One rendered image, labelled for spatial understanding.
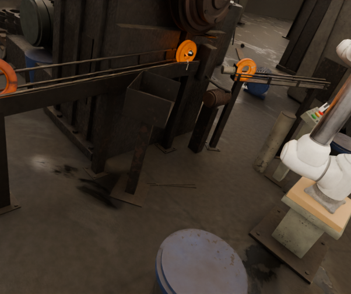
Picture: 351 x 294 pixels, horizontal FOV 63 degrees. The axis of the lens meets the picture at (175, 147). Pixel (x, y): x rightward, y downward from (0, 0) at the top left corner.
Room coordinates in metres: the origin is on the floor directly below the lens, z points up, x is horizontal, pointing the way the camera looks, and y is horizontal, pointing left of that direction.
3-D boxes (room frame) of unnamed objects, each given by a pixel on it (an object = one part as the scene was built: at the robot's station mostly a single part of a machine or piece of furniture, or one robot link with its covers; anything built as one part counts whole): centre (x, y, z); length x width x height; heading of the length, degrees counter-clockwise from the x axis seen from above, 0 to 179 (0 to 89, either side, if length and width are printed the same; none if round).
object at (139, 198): (1.26, 0.18, 0.36); 0.26 x 0.20 x 0.72; 0
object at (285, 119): (2.01, -0.72, 0.26); 0.12 x 0.12 x 0.52
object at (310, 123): (1.96, -0.87, 0.31); 0.24 x 0.16 x 0.62; 145
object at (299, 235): (1.31, -0.86, 0.16); 0.40 x 0.40 x 0.31; 58
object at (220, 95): (2.01, -0.18, 0.27); 0.22 x 0.13 x 0.53; 145
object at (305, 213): (1.31, -0.86, 0.33); 0.32 x 0.32 x 0.04; 58
